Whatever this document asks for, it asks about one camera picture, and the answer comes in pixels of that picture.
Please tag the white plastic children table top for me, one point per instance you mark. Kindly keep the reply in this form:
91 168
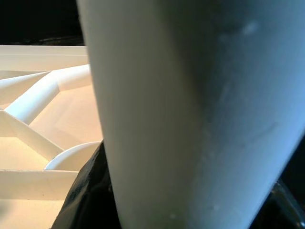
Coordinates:
35 131

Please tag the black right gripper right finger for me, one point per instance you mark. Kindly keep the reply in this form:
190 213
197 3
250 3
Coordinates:
286 210

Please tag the black plastic sheet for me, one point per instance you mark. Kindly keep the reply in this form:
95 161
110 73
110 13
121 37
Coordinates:
35 23

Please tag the white plastic table leg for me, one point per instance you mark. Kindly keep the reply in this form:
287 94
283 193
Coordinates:
190 107

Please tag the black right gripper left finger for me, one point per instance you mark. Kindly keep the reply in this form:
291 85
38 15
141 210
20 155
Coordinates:
88 190

